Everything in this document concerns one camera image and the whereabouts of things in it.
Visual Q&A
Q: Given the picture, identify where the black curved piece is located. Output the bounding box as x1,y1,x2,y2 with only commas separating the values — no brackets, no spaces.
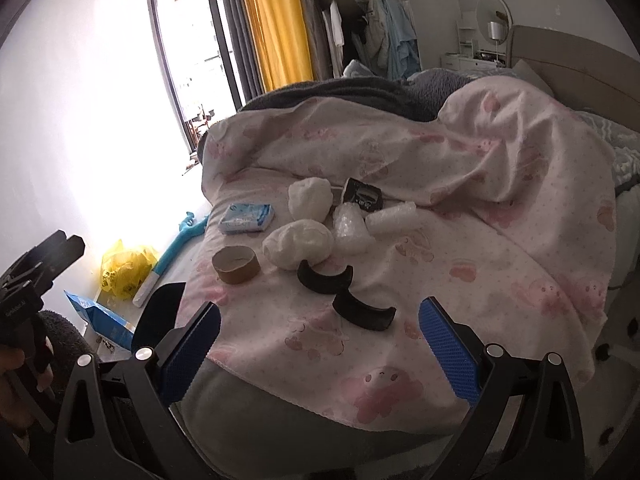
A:
332,289,397,332
296,260,354,295

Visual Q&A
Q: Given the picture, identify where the brown cardboard tape roll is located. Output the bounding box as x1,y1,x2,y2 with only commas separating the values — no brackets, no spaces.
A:
212,246,260,285

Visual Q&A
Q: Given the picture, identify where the white paper ball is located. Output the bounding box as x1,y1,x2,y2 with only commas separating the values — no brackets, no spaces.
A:
262,219,334,271
288,177,333,223

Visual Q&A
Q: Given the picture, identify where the blue tissue pack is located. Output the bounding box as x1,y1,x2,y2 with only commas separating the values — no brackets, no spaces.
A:
218,203,274,235

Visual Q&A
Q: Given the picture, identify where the black snack wrapper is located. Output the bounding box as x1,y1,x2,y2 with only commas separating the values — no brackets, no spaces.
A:
341,178,384,214

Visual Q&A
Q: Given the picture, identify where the black trash bin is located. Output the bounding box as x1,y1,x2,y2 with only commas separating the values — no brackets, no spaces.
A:
131,282,186,354

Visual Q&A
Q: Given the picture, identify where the yellow plastic bag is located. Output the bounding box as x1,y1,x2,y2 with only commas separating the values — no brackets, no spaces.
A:
100,240,158,300

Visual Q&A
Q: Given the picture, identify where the blue pet food bag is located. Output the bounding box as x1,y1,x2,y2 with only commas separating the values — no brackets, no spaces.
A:
64,292,134,350

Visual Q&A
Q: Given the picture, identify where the white office chair base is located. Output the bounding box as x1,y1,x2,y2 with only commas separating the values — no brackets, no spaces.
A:
594,314,639,448

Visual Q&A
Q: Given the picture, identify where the pink patterned duvet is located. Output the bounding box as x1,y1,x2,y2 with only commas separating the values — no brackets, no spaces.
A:
177,77,616,434

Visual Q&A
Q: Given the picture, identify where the glass balcony door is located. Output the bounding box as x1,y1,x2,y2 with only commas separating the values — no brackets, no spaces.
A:
149,0,245,151

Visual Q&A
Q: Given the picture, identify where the grey curtain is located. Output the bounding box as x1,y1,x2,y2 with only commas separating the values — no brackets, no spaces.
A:
222,0,264,102

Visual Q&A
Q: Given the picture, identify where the dark grey fleece blanket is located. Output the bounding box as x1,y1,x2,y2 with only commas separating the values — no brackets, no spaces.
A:
241,68,473,122

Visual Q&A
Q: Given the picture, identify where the grey pillow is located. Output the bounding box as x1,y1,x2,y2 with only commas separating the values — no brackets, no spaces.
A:
577,110,640,196

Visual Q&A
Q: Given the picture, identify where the white dresser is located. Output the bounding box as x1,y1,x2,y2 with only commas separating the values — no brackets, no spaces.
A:
440,11,506,72

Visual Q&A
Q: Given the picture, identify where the beige bed headboard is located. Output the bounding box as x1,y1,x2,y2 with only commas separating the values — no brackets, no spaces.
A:
506,25,640,132

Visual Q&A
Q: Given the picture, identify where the yellow curtain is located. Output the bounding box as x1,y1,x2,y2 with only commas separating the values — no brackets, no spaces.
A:
245,0,314,91

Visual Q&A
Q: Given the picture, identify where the clothes rack with clothes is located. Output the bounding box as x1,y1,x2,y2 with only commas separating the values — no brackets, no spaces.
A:
311,0,421,80

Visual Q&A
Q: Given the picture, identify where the round white vanity mirror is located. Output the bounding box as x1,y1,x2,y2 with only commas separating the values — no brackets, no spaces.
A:
475,0,513,54

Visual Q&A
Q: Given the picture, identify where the teal long-handled toy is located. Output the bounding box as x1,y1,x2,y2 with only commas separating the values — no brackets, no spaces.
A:
132,211,208,308

